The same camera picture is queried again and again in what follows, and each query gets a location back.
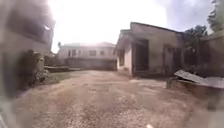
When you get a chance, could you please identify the white long low building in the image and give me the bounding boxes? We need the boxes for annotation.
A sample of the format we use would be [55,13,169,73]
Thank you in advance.
[57,41,118,71]

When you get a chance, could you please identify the unfinished grey concrete building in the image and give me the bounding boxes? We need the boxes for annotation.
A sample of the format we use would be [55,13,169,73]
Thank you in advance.
[114,21,185,78]

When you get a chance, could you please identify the dark green bush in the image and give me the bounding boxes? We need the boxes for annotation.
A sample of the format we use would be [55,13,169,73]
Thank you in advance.
[14,49,50,91]

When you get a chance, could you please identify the corrugated metal sheets pile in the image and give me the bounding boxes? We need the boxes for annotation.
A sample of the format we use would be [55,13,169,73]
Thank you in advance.
[166,69,224,101]

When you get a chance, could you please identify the trees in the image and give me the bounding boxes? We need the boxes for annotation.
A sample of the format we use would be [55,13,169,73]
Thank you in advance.
[182,0,224,44]

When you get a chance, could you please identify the grey two-storey building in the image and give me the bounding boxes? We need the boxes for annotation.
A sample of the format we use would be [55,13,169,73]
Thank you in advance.
[0,0,57,98]

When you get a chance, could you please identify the low dark wall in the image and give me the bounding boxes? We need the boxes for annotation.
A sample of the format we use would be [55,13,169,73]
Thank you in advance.
[44,65,82,74]

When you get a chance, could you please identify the grey wall building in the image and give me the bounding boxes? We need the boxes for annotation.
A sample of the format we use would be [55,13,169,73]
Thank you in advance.
[182,30,224,79]

